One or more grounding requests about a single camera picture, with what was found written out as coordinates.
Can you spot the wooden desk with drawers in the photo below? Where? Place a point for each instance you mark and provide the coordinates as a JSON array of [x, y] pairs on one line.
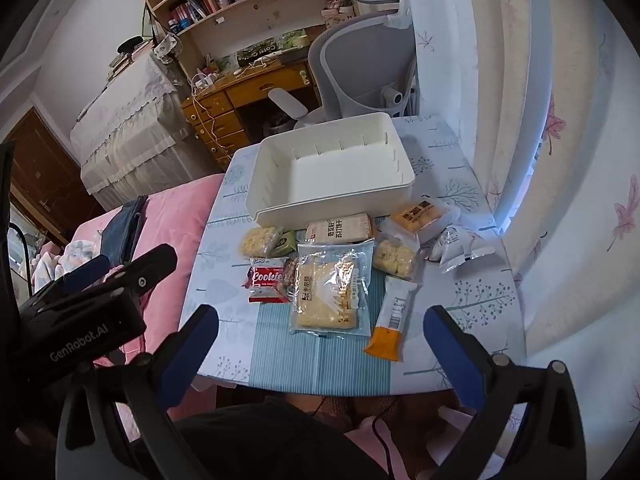
[[250, 95]]

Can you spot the floral curtain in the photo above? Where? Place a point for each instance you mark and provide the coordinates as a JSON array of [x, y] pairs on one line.
[[550, 160]]

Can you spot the red cookie packet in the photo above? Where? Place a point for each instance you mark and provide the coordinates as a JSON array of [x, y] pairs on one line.
[[265, 277]]

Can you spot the white snack packet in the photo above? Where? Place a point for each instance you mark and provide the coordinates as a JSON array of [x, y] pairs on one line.
[[455, 247]]

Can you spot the clear packet of yellow puffs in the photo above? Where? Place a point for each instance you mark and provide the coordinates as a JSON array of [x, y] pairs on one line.
[[395, 257], [259, 241]]

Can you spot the black metal frame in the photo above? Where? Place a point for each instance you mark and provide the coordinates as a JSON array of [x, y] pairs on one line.
[[5, 175]]

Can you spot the waste bin with bag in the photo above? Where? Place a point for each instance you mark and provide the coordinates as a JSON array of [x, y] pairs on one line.
[[277, 122]]

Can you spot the floral fabric bag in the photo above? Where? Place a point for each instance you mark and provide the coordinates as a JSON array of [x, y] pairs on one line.
[[166, 46]]

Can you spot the small nut snack packet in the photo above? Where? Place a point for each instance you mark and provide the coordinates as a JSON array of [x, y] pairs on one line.
[[282, 280]]

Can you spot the person's dark clothing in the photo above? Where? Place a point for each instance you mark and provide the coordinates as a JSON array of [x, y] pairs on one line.
[[250, 440]]

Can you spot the blue jeans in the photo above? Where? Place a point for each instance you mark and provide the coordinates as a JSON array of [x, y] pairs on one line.
[[122, 232]]

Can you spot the orange cake packet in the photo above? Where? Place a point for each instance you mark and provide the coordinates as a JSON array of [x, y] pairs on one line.
[[420, 217]]

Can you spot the green snack packet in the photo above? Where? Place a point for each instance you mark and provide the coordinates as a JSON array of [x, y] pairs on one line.
[[286, 241]]

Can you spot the lace covered cabinet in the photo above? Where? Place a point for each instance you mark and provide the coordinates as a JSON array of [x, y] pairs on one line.
[[130, 125]]

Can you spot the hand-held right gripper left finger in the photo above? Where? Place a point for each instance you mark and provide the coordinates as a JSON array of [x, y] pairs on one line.
[[195, 350]]

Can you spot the grey office chair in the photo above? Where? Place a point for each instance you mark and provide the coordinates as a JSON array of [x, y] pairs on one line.
[[360, 55]]

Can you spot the white plastic storage box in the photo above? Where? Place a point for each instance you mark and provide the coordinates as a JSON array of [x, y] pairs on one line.
[[340, 180]]

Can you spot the pink blanket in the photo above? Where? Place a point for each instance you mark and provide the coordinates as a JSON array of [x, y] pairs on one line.
[[170, 215]]

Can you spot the black bowl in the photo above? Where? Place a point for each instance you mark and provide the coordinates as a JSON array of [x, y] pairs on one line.
[[131, 45]]

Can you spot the wooden bookshelf with books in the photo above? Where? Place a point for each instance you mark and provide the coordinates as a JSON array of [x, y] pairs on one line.
[[260, 15]]

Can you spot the orange white bar packet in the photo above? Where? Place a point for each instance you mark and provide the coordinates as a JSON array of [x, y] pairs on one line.
[[392, 320]]

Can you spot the beige cracker packet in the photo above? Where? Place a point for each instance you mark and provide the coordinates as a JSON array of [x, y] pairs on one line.
[[340, 230]]

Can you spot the doll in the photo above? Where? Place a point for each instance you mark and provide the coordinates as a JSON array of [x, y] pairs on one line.
[[332, 0]]

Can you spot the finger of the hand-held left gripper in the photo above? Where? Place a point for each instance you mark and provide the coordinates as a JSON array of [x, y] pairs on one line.
[[150, 267], [87, 270]]

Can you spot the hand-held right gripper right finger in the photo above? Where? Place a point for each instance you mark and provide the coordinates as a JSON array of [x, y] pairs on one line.
[[452, 357]]

